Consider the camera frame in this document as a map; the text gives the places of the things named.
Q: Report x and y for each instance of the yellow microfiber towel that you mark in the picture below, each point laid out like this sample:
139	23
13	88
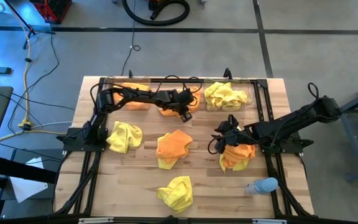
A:
124	137
176	193
239	99
241	167
166	164
217	93

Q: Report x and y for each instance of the clear water bottle blue label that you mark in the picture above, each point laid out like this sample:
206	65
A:
264	185

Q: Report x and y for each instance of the white paper sheet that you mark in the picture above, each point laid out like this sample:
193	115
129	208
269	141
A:
26	189

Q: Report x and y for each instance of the silver table bracket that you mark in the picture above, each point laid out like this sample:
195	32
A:
95	221
269	221

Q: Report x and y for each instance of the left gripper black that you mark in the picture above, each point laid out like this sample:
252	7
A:
182	101

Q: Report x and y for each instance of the red tool box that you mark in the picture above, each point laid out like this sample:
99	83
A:
53	9

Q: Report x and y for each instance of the orange microfiber towel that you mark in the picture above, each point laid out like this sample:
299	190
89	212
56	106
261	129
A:
239	154
166	112
138	106
176	144

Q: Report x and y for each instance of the black aluminium table frame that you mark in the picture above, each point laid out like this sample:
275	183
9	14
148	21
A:
261	83

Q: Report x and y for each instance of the black tripod stand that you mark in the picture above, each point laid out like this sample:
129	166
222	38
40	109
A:
33	31

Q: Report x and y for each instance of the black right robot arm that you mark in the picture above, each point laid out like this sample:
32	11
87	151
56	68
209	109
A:
291	123

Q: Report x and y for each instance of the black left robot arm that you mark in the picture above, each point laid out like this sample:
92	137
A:
141	96

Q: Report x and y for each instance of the black vacuum nozzle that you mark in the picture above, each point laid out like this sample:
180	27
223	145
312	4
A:
158	12

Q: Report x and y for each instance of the black desk beam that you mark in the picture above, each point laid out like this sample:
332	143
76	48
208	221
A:
20	169

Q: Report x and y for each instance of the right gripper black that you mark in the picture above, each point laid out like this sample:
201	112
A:
236	133

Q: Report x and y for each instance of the clear plastic bin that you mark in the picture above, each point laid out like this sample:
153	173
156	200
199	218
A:
141	80
250	93

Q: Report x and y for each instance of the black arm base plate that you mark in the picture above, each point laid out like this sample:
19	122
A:
291	148
73	144

